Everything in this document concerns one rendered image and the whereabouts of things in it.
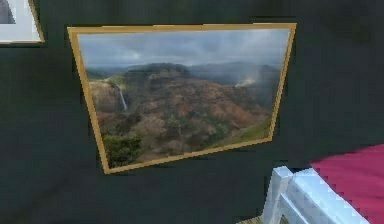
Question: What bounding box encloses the gold framed white-matted picture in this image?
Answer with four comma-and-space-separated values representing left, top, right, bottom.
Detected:
0, 0, 46, 45

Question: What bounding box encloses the gold framed landscape picture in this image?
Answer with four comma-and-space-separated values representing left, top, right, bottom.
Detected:
66, 22, 298, 175

